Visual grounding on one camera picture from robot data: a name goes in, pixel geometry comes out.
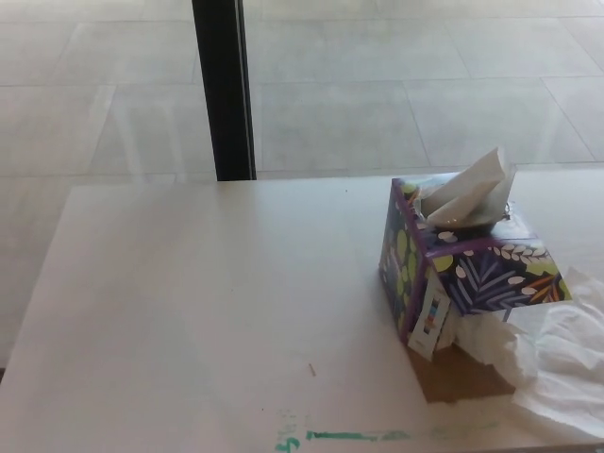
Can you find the black window frame post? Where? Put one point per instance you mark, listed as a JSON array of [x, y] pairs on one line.
[[224, 89]]

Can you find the crumpled white tissue wad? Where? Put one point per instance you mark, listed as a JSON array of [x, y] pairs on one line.
[[476, 340]]

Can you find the white tissue sheet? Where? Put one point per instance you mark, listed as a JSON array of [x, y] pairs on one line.
[[571, 358], [472, 198]]

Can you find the purple floral tissue box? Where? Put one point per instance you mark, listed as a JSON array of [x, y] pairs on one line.
[[481, 283]]

